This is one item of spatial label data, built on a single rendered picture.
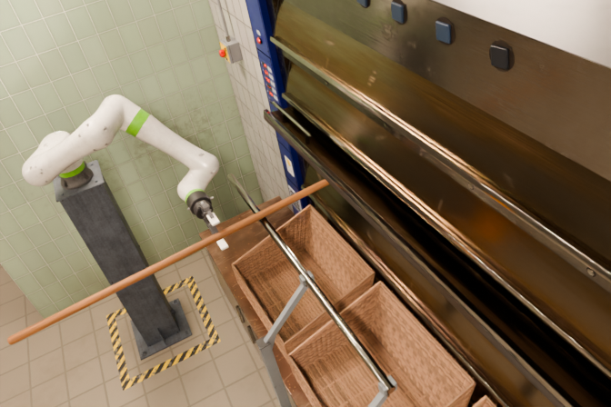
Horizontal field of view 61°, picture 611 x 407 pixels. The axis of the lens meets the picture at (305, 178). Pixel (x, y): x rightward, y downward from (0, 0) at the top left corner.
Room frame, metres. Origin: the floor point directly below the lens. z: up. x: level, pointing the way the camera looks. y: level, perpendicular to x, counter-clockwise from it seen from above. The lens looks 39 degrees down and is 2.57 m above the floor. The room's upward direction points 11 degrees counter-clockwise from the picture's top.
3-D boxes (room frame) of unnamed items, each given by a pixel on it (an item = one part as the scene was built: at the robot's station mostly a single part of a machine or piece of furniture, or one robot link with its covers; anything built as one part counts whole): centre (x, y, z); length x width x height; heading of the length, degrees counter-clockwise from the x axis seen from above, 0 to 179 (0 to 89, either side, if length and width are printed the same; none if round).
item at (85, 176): (2.08, 1.07, 1.23); 0.26 x 0.15 x 0.06; 19
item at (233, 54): (2.53, 0.25, 1.46); 0.10 x 0.07 x 0.10; 22
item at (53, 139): (2.02, 1.06, 1.36); 0.16 x 0.13 x 0.19; 163
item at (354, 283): (1.59, 0.11, 0.72); 0.56 x 0.49 x 0.28; 23
